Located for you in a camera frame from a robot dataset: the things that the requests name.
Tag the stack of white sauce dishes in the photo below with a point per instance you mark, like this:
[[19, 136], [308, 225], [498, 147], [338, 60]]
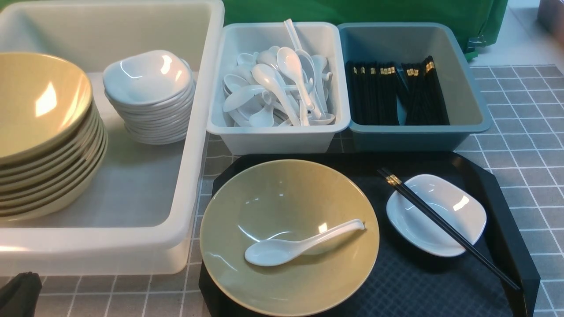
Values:
[[153, 93]]

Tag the small white sauce dish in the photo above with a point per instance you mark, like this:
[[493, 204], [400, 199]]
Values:
[[462, 211]]

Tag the black chopstick gold band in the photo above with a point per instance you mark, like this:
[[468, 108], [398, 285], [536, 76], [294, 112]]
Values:
[[454, 231], [440, 224]]

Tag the pile of white soup spoons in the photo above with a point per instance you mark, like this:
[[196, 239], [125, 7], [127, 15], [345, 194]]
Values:
[[279, 87]]

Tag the stack of yellow-green bowls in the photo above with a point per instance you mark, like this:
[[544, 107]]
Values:
[[53, 140]]

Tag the black plastic serving tray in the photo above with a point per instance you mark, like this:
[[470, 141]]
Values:
[[406, 281]]

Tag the dark object bottom left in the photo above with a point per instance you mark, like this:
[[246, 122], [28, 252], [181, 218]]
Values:
[[18, 298]]

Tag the blue plastic chopstick bin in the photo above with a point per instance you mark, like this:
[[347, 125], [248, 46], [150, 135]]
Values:
[[412, 42]]

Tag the white plastic spoon bin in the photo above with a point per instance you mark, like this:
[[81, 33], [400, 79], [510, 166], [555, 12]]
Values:
[[317, 38]]

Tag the green cloth backdrop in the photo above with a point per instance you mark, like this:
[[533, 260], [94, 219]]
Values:
[[473, 22]]

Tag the grey checked table mat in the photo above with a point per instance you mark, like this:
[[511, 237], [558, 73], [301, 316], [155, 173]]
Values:
[[523, 149]]

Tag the white ceramic soup spoon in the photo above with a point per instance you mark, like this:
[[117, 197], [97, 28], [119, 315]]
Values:
[[272, 252]]

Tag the pile of black chopsticks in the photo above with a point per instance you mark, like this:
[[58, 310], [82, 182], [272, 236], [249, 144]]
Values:
[[391, 95]]

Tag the large white plastic tub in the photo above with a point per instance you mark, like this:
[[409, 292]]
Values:
[[135, 216]]

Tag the yellow-green noodle bowl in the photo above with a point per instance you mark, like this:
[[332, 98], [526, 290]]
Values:
[[287, 200]]

